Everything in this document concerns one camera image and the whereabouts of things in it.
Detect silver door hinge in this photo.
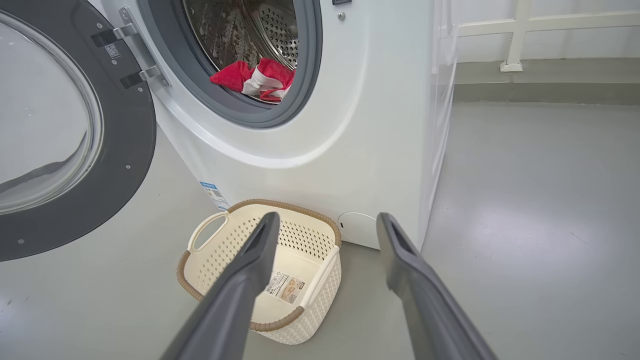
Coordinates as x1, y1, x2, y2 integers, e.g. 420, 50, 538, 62
91, 6, 171, 90

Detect cream laundry basket brown rim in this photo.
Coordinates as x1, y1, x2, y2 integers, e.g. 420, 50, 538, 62
176, 199, 343, 346

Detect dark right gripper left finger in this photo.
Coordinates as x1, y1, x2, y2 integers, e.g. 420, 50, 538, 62
160, 211, 281, 360

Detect perforated steel washer drum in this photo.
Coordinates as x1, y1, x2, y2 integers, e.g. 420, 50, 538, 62
182, 0, 299, 71

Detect round washing machine door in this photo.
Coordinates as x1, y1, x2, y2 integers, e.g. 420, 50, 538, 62
0, 0, 157, 262

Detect red and white garment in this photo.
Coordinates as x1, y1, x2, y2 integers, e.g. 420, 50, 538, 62
209, 57, 296, 104

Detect blue energy label sticker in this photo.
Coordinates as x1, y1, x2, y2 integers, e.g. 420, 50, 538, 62
199, 181, 231, 211

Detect white metal railing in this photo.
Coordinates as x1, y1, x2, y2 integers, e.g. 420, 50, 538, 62
457, 0, 640, 73

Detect round white filter cover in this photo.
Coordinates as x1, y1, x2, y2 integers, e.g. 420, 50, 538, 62
337, 212, 379, 250

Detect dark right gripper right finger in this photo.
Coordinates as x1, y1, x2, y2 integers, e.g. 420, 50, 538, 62
375, 212, 499, 360

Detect white front-load washing machine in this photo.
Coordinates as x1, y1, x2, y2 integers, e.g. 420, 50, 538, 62
87, 0, 460, 251

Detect grey rubber door gasket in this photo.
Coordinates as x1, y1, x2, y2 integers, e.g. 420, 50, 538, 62
137, 0, 323, 129

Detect white printed product label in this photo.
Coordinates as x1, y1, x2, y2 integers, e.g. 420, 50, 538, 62
265, 271, 306, 305

